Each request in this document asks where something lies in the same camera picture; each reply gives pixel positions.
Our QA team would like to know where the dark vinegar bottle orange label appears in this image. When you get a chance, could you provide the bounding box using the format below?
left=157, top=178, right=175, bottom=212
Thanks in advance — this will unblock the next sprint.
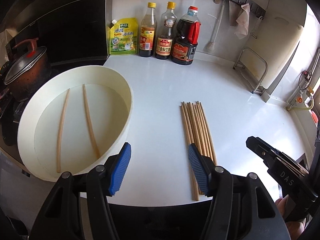
left=139, top=2, right=158, bottom=58

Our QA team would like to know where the black stove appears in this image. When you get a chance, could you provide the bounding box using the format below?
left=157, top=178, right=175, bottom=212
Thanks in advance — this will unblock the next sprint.
left=0, top=90, right=28, bottom=147

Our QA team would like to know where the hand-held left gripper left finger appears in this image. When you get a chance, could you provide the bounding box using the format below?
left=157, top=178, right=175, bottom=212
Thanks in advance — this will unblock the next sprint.
left=32, top=142, right=132, bottom=240

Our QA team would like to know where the yellow seasoning pouch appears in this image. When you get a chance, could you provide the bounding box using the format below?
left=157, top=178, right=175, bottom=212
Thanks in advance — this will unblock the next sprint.
left=107, top=17, right=139, bottom=55

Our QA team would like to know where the white wall switch box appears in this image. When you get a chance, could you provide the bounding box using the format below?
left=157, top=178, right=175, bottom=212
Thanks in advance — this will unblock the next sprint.
left=300, top=70, right=314, bottom=88

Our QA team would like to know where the beige hanging cloth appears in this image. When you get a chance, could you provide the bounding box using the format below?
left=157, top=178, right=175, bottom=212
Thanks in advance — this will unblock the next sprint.
left=229, top=4, right=250, bottom=40

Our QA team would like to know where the metal cutting board rack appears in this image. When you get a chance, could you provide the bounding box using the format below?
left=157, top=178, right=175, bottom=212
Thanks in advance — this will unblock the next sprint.
left=234, top=47, right=272, bottom=103

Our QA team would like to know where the large soy sauce jug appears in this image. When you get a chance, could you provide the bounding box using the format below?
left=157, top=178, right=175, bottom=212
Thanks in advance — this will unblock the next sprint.
left=171, top=6, right=202, bottom=66

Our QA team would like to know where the white bottle brush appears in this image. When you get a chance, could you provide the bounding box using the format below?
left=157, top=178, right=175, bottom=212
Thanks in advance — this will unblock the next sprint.
left=205, top=0, right=227, bottom=53

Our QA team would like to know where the brown cooking pot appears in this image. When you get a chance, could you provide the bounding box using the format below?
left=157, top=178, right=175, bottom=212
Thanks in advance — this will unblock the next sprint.
left=4, top=46, right=52, bottom=102

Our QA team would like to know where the range hood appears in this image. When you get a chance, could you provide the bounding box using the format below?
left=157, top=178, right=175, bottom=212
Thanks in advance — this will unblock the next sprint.
left=0, top=0, right=107, bottom=34

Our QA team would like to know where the person's right hand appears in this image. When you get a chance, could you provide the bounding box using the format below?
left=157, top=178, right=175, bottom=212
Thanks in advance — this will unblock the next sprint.
left=274, top=196, right=306, bottom=238

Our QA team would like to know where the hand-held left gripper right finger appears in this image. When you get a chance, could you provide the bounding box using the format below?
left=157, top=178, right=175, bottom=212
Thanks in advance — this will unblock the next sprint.
left=188, top=144, right=290, bottom=240

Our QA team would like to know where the white cutting board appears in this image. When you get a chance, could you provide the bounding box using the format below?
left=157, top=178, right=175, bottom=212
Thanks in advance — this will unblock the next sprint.
left=257, top=15, right=304, bottom=90

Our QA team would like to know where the clear soy sauce bottle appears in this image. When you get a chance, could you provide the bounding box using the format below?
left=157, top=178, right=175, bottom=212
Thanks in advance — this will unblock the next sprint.
left=155, top=1, right=174, bottom=60

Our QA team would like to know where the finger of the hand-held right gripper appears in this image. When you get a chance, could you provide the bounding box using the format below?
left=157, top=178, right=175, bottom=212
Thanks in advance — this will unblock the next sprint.
left=246, top=136, right=279, bottom=173

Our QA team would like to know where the white round basin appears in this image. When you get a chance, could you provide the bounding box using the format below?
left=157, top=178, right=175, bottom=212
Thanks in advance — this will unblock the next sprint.
left=17, top=65, right=134, bottom=182

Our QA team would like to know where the wooden chopstick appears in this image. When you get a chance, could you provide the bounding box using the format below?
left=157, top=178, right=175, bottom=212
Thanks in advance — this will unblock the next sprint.
left=56, top=88, right=70, bottom=173
left=82, top=84, right=101, bottom=158

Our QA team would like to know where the bundle of wooden chopsticks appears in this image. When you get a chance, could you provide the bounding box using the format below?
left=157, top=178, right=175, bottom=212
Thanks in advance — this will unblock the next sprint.
left=179, top=101, right=217, bottom=202

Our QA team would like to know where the glass pot lid red handle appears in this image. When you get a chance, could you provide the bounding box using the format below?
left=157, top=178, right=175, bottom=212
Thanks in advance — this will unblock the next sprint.
left=4, top=38, right=48, bottom=85

